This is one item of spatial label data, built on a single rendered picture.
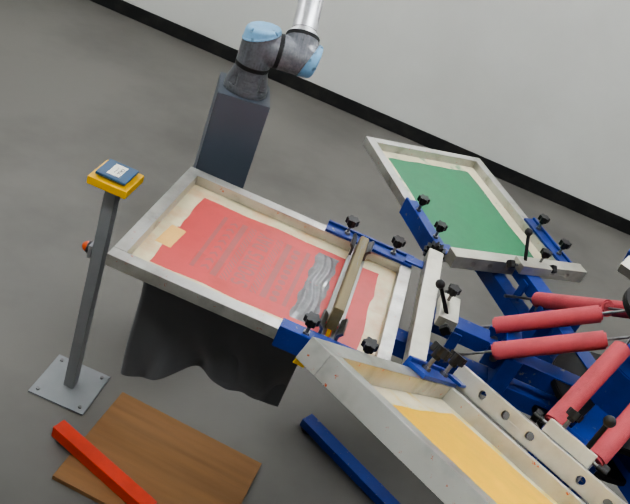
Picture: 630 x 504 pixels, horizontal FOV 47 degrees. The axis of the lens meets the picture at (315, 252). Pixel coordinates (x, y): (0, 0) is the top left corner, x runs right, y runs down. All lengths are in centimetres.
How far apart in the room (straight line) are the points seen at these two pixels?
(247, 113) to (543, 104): 367
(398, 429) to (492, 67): 494
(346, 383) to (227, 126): 165
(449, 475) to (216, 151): 182
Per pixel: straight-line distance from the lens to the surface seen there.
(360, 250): 217
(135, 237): 203
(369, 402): 95
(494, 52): 572
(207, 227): 221
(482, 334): 214
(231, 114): 249
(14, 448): 275
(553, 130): 591
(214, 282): 201
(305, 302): 205
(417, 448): 94
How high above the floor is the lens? 217
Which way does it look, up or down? 32 degrees down
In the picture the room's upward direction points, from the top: 23 degrees clockwise
